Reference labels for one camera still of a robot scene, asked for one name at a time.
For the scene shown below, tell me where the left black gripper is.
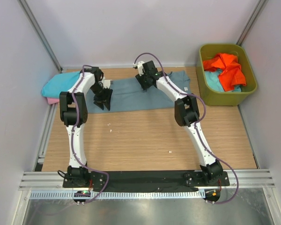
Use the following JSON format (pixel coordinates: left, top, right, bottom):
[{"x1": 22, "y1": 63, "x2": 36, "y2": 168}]
[{"x1": 90, "y1": 83, "x2": 112, "y2": 110}]

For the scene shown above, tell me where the grey blue t shirt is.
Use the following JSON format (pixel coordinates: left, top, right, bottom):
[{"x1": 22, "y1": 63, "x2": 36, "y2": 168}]
[{"x1": 86, "y1": 70, "x2": 193, "y2": 114}]

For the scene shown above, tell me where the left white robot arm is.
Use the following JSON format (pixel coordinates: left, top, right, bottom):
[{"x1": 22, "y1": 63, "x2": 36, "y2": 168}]
[{"x1": 58, "y1": 65, "x2": 113, "y2": 188}]

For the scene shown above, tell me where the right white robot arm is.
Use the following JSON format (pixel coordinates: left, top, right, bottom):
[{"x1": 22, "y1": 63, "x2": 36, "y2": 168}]
[{"x1": 133, "y1": 61, "x2": 223, "y2": 186}]

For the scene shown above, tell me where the folded turquoise t shirt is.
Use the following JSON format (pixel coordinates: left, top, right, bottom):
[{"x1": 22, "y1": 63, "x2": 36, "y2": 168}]
[{"x1": 41, "y1": 71, "x2": 80, "y2": 98}]

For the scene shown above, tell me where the folded pink t shirt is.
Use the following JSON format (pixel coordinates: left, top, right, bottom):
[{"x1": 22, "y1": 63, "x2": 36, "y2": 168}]
[{"x1": 47, "y1": 97, "x2": 59, "y2": 105}]

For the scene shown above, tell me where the light teal t shirt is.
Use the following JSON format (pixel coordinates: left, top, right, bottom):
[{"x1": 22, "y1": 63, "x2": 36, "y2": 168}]
[{"x1": 205, "y1": 69, "x2": 241, "y2": 92}]

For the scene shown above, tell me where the olive green plastic bin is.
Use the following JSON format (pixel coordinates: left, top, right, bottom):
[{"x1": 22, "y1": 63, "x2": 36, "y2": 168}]
[{"x1": 196, "y1": 44, "x2": 257, "y2": 106}]

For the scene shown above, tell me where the orange t shirt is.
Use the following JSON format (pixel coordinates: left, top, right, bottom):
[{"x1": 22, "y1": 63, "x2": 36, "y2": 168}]
[{"x1": 203, "y1": 53, "x2": 246, "y2": 92}]

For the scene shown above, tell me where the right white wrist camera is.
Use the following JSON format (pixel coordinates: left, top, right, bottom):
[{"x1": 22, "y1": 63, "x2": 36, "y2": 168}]
[{"x1": 133, "y1": 61, "x2": 145, "y2": 76}]

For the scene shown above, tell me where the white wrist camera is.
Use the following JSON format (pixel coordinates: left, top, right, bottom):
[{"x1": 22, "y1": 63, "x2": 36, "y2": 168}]
[
  {"x1": 133, "y1": 61, "x2": 145, "y2": 76},
  {"x1": 101, "y1": 79, "x2": 113, "y2": 88}
]

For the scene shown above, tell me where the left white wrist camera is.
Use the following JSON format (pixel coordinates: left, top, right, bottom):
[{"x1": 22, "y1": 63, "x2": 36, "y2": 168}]
[{"x1": 101, "y1": 79, "x2": 113, "y2": 88}]

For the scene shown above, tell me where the aluminium left frame rail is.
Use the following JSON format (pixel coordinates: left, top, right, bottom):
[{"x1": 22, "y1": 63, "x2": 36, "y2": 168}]
[{"x1": 33, "y1": 104, "x2": 58, "y2": 172}]

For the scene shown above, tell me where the aluminium frame rail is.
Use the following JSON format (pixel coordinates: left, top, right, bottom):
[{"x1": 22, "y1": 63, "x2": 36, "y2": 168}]
[
  {"x1": 33, "y1": 104, "x2": 58, "y2": 172},
  {"x1": 19, "y1": 169, "x2": 275, "y2": 190}
]

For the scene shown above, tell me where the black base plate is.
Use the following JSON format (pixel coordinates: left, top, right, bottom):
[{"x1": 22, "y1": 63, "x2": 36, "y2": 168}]
[{"x1": 58, "y1": 168, "x2": 230, "y2": 192}]

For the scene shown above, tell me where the slotted cable duct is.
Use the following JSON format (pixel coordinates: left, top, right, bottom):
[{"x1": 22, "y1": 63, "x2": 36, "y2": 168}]
[{"x1": 30, "y1": 189, "x2": 205, "y2": 200}]

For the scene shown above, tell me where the aluminium front frame rail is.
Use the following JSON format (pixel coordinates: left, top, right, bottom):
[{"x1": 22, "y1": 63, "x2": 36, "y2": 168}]
[{"x1": 19, "y1": 169, "x2": 275, "y2": 190}]

